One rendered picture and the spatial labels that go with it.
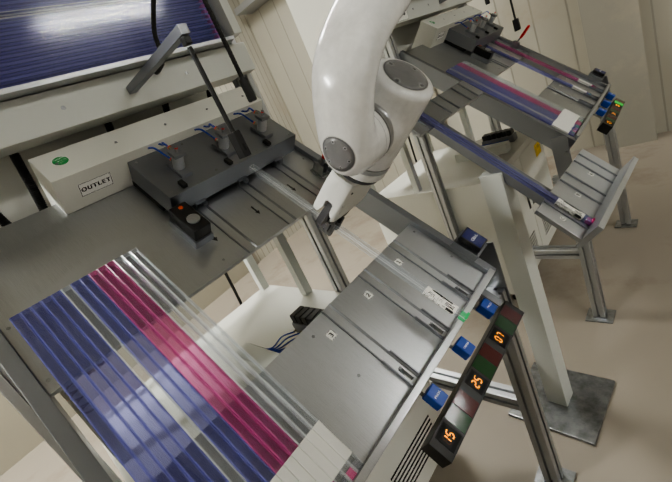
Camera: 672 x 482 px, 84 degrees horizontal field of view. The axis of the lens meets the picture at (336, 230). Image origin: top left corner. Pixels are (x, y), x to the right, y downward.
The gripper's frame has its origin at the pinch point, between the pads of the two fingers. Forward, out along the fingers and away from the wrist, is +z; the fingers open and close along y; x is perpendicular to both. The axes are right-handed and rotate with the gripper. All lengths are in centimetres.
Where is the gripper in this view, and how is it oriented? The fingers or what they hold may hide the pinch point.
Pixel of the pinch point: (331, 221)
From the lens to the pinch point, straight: 70.5
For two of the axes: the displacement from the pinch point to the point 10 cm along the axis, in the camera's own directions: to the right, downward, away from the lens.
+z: -3.0, 5.6, 7.7
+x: 7.3, 6.6, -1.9
